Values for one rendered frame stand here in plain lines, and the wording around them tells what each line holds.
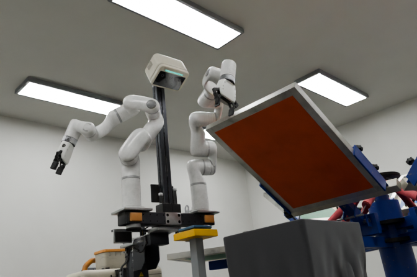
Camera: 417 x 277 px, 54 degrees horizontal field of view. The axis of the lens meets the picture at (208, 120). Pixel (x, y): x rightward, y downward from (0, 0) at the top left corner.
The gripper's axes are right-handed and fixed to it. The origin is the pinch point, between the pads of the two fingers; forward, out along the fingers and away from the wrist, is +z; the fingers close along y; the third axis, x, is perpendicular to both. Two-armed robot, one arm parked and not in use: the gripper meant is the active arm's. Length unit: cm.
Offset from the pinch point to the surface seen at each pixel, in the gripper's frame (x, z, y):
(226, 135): -20.8, -5.1, -22.5
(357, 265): 22, 56, -67
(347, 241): 22, 47, -61
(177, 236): -16, 59, 4
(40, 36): -199, -143, 51
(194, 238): -11, 59, -1
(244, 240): -9, 52, -28
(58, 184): -380, -98, -73
